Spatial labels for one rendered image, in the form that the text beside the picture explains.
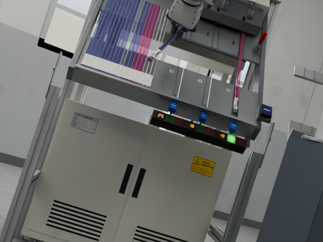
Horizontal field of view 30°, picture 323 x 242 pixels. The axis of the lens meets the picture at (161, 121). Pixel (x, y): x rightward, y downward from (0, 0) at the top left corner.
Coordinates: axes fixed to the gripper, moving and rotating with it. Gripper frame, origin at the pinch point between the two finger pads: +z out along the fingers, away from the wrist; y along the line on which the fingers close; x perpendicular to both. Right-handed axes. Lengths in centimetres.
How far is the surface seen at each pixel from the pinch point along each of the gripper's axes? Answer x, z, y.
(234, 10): -42.4, 8.2, -10.3
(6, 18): -169, 203, 170
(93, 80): 26.5, 15.1, 15.5
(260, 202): -283, 363, -102
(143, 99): 21.3, 16.0, -2.4
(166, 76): 7.8, 13.5, -4.1
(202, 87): 3.6, 13.3, -17.0
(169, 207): 21, 61, -28
